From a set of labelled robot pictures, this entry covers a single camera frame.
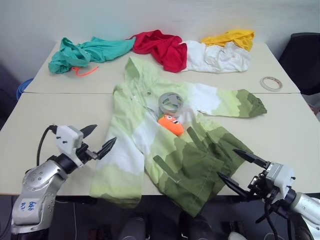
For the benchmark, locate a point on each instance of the orange carrot plush toy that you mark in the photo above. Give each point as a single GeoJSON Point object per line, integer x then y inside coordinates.
{"type": "Point", "coordinates": [171, 125]}

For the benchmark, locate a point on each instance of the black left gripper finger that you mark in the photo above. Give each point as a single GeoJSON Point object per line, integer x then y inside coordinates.
{"type": "Point", "coordinates": [88, 130]}
{"type": "Point", "coordinates": [107, 147]}

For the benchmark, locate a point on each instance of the grey duct tape roll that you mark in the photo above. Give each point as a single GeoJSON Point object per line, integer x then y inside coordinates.
{"type": "Point", "coordinates": [162, 100]}

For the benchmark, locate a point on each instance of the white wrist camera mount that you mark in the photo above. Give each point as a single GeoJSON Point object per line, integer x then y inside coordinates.
{"type": "Point", "coordinates": [283, 175]}
{"type": "Point", "coordinates": [66, 140]}

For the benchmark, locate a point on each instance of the black chair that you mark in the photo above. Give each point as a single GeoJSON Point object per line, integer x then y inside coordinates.
{"type": "Point", "coordinates": [302, 60]}

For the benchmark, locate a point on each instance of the teal garment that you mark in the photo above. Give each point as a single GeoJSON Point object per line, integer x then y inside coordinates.
{"type": "Point", "coordinates": [105, 50]}

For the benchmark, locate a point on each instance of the red garment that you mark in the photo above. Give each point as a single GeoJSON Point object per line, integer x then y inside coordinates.
{"type": "Point", "coordinates": [162, 47]}

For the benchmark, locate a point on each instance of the white garment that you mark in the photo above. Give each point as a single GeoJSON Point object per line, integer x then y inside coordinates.
{"type": "Point", "coordinates": [225, 60]}

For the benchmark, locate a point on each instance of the yellow garment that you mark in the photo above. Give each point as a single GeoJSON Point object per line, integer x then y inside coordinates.
{"type": "Point", "coordinates": [225, 37]}

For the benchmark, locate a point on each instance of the white tape roll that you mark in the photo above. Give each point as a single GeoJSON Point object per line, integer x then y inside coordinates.
{"type": "Point", "coordinates": [263, 86]}

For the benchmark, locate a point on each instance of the green white hooded jacket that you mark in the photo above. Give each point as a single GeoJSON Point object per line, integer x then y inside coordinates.
{"type": "Point", "coordinates": [140, 110]}

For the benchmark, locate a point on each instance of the orange plastic hanger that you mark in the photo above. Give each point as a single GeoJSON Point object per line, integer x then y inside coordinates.
{"type": "Point", "coordinates": [86, 73]}

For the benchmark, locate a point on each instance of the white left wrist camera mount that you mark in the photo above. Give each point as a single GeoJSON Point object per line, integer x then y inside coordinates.
{"type": "Point", "coordinates": [66, 140]}

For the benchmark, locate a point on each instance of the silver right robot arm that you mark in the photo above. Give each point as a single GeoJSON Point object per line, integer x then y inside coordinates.
{"type": "Point", "coordinates": [307, 203]}

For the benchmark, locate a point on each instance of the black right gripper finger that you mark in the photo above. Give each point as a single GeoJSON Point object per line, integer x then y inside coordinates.
{"type": "Point", "coordinates": [251, 156]}
{"type": "Point", "coordinates": [233, 185]}

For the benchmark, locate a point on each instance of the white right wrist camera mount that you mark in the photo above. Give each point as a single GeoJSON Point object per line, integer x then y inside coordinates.
{"type": "Point", "coordinates": [283, 175]}

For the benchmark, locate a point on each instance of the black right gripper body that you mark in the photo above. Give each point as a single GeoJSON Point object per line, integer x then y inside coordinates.
{"type": "Point", "coordinates": [260, 186]}

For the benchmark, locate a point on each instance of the blue bucket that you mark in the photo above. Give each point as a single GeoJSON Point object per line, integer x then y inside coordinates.
{"type": "Point", "coordinates": [22, 87]}

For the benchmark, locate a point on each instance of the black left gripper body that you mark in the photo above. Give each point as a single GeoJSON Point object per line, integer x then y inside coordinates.
{"type": "Point", "coordinates": [86, 153]}

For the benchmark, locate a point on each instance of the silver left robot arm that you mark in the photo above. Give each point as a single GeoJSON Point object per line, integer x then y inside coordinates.
{"type": "Point", "coordinates": [37, 180]}

